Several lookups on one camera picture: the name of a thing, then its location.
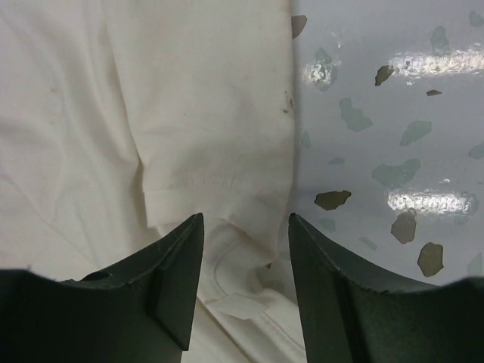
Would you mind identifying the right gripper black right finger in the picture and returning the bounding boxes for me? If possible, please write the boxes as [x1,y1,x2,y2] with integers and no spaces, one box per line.
[288,214,483,362]

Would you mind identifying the cream t shirt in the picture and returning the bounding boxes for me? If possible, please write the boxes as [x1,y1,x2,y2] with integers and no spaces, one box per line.
[1,1,306,362]

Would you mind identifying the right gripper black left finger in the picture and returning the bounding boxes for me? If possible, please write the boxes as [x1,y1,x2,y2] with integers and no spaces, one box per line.
[1,214,204,363]

